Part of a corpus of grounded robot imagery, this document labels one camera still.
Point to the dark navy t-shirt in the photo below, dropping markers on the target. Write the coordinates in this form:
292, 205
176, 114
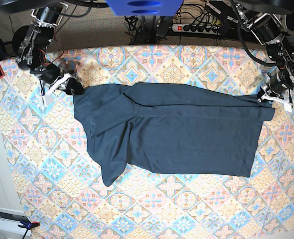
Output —
170, 129

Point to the white power strip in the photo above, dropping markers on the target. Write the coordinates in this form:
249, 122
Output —
204, 28

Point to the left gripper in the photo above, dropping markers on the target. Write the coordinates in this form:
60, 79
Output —
274, 87

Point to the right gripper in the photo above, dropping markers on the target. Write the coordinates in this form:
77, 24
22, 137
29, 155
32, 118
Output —
50, 74

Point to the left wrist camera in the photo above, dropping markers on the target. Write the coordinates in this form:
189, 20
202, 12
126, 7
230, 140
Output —
289, 107

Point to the white floor vent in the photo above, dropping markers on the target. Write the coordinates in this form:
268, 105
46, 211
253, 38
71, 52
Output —
12, 215

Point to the patterned tile tablecloth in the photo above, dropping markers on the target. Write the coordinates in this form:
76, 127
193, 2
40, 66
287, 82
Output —
60, 187

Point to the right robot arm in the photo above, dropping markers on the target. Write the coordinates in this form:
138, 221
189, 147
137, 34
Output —
30, 44

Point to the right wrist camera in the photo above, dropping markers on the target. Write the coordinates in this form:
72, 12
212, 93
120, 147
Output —
47, 100

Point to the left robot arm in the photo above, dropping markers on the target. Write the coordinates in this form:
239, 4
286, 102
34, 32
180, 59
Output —
259, 17

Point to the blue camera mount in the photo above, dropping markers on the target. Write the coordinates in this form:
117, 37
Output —
144, 7

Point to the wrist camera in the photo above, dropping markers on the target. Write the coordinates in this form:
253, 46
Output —
289, 107
47, 100

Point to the blue orange clamp bottom left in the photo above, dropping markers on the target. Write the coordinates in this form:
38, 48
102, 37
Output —
25, 225

